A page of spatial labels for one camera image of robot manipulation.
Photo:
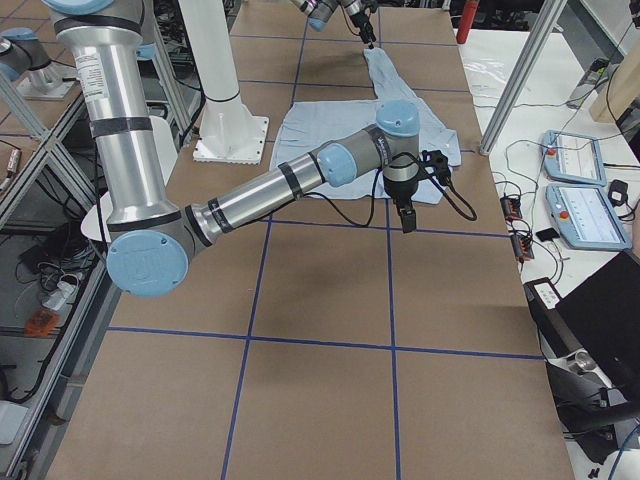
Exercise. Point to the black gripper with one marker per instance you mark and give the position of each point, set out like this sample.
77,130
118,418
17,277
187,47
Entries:
359,20
400,192

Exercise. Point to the upper orange black adapter box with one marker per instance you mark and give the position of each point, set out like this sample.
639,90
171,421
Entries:
511,208

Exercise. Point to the orange black adapter box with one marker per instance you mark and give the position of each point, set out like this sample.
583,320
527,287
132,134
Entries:
522,247
511,208

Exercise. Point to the red fire extinguisher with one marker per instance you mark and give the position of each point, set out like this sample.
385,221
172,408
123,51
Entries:
466,20

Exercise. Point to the lower orange black adapter box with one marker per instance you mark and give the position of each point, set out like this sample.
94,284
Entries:
522,247

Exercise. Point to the clear plastic sheet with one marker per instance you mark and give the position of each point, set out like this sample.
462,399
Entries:
486,77

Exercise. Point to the small black phone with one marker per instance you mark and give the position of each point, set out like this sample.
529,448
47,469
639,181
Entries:
548,234

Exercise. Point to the upper blue teach pendant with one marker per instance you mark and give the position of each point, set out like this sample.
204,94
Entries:
573,158

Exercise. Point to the blue teach pendant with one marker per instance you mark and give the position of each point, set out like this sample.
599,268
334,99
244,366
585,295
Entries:
585,218
573,158

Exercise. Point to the lower blue teach pendant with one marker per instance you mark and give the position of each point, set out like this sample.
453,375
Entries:
585,218

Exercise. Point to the black power adapter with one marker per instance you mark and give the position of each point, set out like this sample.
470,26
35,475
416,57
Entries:
618,193

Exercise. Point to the black laptop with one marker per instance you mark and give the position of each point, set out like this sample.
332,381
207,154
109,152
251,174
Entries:
601,316

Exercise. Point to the white chair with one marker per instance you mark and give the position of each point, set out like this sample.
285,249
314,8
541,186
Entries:
134,178

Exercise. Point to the orange device under table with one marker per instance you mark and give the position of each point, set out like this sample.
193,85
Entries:
41,323

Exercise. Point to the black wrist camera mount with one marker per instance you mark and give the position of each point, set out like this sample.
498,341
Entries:
436,166

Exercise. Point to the white camera pillar with base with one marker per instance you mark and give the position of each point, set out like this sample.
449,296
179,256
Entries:
228,131

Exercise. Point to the aluminium frame post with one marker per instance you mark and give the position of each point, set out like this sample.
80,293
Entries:
523,67

